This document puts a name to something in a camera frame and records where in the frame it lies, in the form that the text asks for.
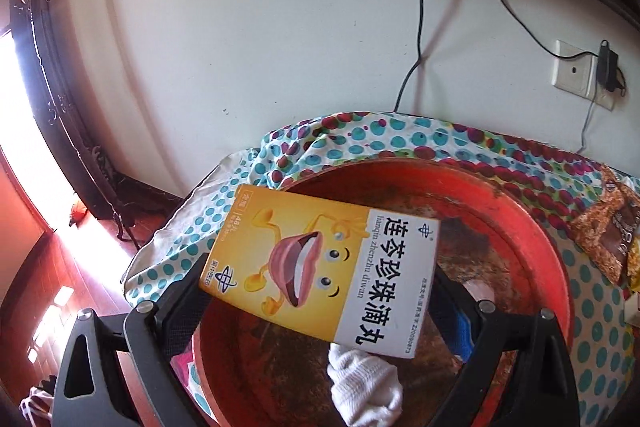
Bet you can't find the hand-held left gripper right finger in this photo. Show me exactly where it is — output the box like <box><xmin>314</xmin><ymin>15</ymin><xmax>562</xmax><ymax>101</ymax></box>
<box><xmin>430</xmin><ymin>269</ymin><xmax>582</xmax><ymax>427</ymax></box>

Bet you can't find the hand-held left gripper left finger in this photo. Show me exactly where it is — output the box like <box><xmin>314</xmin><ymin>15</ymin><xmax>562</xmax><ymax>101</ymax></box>
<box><xmin>50</xmin><ymin>252</ymin><xmax>213</xmax><ymax>427</ymax></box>

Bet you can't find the red plastic basin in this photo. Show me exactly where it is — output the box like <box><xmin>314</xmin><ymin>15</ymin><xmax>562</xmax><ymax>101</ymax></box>
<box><xmin>192</xmin><ymin>157</ymin><xmax>576</xmax><ymax>427</ymax></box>

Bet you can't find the yellow medicine box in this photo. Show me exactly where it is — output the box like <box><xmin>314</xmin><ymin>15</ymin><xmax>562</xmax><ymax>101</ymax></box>
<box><xmin>199</xmin><ymin>183</ymin><xmax>442</xmax><ymax>359</ymax></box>

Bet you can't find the white rolled sock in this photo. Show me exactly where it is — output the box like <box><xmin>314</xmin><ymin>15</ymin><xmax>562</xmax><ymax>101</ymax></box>
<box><xmin>327</xmin><ymin>343</ymin><xmax>403</xmax><ymax>427</ymax></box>

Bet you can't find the brown snack packet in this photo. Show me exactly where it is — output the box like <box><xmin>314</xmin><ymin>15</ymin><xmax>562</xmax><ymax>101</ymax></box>
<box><xmin>570</xmin><ymin>164</ymin><xmax>640</xmax><ymax>288</ymax></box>

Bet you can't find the yellow packet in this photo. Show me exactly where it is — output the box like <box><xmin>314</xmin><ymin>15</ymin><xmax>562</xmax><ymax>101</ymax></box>
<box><xmin>626</xmin><ymin>237</ymin><xmax>640</xmax><ymax>294</ymax></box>

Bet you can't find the polka dot table cloth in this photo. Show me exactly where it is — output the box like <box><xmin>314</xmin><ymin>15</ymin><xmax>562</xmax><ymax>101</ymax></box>
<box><xmin>120</xmin><ymin>111</ymin><xmax>640</xmax><ymax>427</ymax></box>

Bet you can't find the black metal coat rack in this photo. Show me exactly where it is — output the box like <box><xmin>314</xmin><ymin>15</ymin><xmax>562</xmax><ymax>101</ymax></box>
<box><xmin>7</xmin><ymin>0</ymin><xmax>186</xmax><ymax>250</ymax></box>

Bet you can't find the black power adapter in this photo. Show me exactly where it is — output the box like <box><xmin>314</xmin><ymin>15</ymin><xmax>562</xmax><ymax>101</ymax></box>
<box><xmin>597</xmin><ymin>39</ymin><xmax>627</xmax><ymax>96</ymax></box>

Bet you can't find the black adapter cable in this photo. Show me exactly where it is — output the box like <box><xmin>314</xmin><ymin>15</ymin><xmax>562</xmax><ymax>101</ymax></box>
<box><xmin>579</xmin><ymin>94</ymin><xmax>601</xmax><ymax>154</ymax></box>

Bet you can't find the white wall power socket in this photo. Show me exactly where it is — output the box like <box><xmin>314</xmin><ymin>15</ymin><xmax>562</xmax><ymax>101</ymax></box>
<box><xmin>592</xmin><ymin>57</ymin><xmax>619</xmax><ymax>111</ymax></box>

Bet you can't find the thin black cable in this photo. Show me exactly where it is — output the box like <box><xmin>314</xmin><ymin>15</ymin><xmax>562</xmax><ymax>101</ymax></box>
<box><xmin>482</xmin><ymin>0</ymin><xmax>603</xmax><ymax>58</ymax></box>

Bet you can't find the thick black monitor cable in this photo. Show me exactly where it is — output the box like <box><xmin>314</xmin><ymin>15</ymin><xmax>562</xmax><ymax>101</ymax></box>
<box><xmin>393</xmin><ymin>0</ymin><xmax>449</xmax><ymax>114</ymax></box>

